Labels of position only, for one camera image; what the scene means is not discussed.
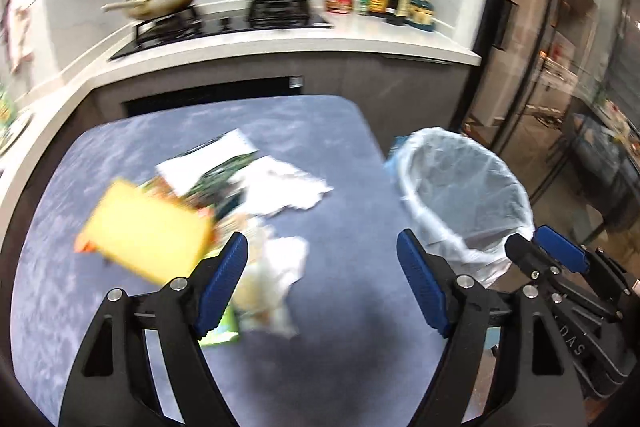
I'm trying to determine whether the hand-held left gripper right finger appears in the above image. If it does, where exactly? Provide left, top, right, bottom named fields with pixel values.
left=396, top=228, right=588, bottom=427

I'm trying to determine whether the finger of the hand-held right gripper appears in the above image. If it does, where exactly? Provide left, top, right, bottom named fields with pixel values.
left=533, top=225, right=633, bottom=303
left=504, top=234, right=601, bottom=314

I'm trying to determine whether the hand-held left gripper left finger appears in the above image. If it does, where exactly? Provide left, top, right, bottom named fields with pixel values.
left=59, top=231, right=249, bottom=427

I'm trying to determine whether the clear plastic bag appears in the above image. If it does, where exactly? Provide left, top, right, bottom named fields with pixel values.
left=234, top=227, right=309, bottom=339

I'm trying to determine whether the light green long packet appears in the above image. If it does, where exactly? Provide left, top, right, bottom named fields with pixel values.
left=200, top=307, right=242, bottom=349

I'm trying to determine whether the yellow sponge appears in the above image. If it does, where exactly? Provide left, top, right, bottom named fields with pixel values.
left=82, top=177, right=217, bottom=285

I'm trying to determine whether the white-lined trash bin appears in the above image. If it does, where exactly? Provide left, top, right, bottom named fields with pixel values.
left=395, top=127, right=536, bottom=288

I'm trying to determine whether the dark green printed wrapper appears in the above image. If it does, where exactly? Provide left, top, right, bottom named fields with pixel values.
left=182, top=152, right=261, bottom=210

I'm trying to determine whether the white tissue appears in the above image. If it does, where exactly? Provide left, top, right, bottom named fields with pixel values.
left=232, top=154, right=335, bottom=215

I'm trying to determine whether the white paper sheet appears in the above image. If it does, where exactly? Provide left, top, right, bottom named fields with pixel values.
left=155, top=129, right=258, bottom=198

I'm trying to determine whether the blue trash bin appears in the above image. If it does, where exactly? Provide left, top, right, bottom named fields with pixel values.
left=382, top=134, right=503, bottom=353

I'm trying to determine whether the black built-in oven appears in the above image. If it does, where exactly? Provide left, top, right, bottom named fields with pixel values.
left=122, top=76, right=305, bottom=118

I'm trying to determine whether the glass sliding door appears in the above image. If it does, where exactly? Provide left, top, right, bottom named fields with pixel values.
left=450, top=0, right=640, bottom=258

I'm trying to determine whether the kitchen counter with grey cabinets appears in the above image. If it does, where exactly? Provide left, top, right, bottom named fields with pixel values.
left=0, top=9, right=483, bottom=208

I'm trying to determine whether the black gas stove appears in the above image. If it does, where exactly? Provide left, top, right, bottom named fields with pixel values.
left=109, top=1, right=335, bottom=60

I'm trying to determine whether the patterned plate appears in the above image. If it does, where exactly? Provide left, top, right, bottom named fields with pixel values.
left=0, top=112, right=34, bottom=158

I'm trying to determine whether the beige frying pan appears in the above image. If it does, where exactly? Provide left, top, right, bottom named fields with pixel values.
left=101, top=0, right=205, bottom=20

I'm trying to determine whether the hanging pink cloth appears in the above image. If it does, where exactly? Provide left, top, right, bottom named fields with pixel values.
left=0, top=0, right=37, bottom=74

